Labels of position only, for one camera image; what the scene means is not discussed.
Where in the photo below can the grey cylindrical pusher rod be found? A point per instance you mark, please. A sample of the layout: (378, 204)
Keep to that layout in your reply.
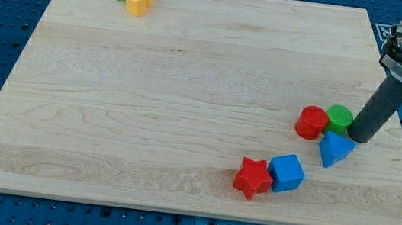
(379, 108)

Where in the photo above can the blue triangle block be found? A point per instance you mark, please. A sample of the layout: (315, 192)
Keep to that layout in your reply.
(334, 148)

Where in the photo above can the blue cube block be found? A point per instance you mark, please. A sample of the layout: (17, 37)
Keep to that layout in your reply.
(286, 171)

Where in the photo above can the green cylinder block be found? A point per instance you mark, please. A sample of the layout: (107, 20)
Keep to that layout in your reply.
(340, 118)

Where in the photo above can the red cylinder block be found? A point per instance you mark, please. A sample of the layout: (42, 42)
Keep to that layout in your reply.
(311, 122)

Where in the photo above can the red star block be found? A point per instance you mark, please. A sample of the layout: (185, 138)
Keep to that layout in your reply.
(252, 178)

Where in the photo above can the light wooden board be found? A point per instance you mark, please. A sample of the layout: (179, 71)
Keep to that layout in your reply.
(157, 112)

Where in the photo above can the yellow hexagon block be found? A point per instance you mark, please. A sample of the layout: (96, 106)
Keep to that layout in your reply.
(136, 7)

